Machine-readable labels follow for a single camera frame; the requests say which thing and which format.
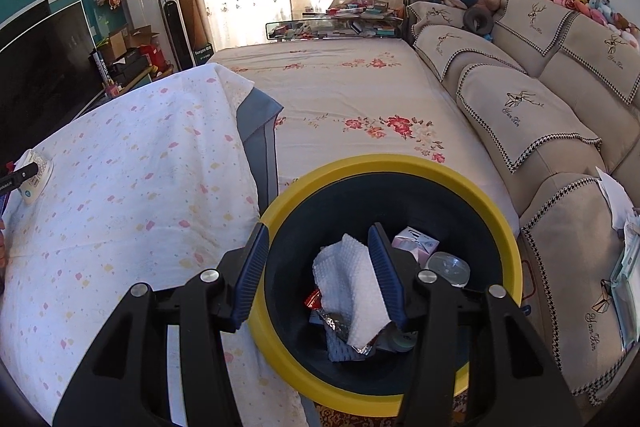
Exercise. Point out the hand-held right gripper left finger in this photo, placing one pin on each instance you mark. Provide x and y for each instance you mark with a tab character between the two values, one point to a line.
200	337

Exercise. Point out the pink strawberry milk carton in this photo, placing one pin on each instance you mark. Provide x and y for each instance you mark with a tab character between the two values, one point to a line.
415	247

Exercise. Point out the dark green small box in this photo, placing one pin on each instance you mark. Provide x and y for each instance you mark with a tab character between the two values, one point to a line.
203	52

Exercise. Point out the floral bed sheet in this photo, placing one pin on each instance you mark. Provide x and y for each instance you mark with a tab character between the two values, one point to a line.
350	87

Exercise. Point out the beige sofa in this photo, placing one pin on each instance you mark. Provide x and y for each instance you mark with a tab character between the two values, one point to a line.
550	107

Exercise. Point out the yellow rimmed black trash bin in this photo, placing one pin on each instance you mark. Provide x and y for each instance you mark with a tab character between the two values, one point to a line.
390	164

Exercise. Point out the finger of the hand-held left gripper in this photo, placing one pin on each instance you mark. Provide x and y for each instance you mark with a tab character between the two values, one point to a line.
20	178

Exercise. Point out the open brown cardboard box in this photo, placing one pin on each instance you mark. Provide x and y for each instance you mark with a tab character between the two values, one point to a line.
140	38

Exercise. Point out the tall black printed box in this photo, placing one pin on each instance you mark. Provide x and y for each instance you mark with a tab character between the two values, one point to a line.
101	72

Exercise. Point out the red snack wrapper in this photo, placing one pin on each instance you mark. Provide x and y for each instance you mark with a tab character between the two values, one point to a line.
313	301

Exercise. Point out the white yoghurt cup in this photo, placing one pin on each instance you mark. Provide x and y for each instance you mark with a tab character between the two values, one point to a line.
35	199

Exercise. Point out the black tower fan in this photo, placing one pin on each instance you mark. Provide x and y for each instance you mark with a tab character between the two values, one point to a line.
176	32

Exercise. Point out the green white drink bottle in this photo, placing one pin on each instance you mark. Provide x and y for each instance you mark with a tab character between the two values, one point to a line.
447	269

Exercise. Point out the large curved television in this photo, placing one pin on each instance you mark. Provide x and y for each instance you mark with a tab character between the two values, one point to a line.
45	72

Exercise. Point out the clear plastic packet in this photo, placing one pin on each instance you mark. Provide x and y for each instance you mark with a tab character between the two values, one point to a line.
630	292

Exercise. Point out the clear plastic cup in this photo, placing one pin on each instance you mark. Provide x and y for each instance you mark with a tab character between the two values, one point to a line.
402	341

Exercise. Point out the white paper sheets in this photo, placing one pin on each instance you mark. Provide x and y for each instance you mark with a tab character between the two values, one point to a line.
615	197

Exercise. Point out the white dotted tablecloth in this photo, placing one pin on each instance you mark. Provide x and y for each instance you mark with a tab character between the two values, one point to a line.
140	167

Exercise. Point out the grey blue blanket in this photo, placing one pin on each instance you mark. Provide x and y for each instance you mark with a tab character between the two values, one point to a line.
260	117

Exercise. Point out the patterned rug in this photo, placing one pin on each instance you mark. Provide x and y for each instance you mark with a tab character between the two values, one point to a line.
350	417

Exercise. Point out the white floral print carton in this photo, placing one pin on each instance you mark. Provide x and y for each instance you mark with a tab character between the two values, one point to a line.
342	349

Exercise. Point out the glass coffee table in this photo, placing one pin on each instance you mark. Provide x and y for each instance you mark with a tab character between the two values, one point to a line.
330	27

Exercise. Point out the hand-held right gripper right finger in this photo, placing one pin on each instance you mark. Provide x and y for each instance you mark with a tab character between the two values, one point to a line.
450	337

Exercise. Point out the white paper towel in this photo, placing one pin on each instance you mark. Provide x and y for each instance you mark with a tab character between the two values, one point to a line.
345	287

